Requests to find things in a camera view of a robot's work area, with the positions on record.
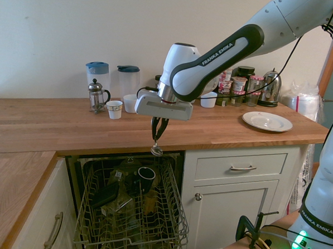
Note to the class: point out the clear plastic bag of plates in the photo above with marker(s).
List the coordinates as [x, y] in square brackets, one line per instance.
[304, 101]

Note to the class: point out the black mug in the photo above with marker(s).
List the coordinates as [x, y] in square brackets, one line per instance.
[146, 182]

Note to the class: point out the white kitchen base cabinet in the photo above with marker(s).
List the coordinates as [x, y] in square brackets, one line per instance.
[229, 194]
[39, 207]

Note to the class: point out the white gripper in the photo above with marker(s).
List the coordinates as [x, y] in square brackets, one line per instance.
[161, 110]

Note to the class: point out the stainless steel electric kettle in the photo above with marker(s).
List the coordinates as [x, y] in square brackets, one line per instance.
[271, 91]

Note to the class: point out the white round bowl cup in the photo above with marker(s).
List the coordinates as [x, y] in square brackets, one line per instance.
[208, 101]

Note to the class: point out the glass jar with checkered lid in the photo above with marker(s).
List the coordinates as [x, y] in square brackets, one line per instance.
[236, 100]
[253, 99]
[256, 83]

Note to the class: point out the clear plastic bag with print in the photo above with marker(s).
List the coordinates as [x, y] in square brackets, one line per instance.
[303, 179]

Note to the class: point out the black rectangular container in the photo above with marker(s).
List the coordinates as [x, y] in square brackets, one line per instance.
[105, 195]

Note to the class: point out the large black powder tub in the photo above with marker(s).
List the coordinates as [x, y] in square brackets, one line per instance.
[245, 72]

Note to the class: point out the spice jar with black lid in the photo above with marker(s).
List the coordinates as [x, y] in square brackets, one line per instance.
[157, 80]

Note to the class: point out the yogurt tub with red label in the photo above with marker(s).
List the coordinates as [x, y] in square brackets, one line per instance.
[225, 87]

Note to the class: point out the black screw clamp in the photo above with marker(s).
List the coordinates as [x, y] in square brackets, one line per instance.
[243, 222]

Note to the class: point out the patterned white cup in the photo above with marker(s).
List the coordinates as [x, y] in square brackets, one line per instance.
[114, 110]

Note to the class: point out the green plastic tub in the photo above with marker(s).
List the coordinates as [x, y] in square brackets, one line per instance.
[220, 100]

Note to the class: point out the clear pitcher with spouted lid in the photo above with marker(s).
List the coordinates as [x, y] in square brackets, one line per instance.
[128, 83]

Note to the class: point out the white plate with gold rim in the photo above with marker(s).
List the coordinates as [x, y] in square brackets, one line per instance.
[267, 121]

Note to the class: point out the round metal cabinet knob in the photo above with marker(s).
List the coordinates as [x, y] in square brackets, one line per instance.
[198, 196]

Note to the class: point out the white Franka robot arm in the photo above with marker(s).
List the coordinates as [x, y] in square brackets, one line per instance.
[214, 65]

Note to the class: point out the dishwasher with open door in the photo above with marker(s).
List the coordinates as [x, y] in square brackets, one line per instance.
[71, 175]

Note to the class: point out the clear pitcher with blue lid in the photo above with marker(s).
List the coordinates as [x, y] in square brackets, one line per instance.
[97, 79]

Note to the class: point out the white ceramic mug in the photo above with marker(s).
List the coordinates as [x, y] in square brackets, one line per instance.
[129, 104]

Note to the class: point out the glass French press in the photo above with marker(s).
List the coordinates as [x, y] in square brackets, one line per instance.
[95, 98]

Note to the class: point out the wooden door frame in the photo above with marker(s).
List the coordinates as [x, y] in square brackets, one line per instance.
[330, 69]

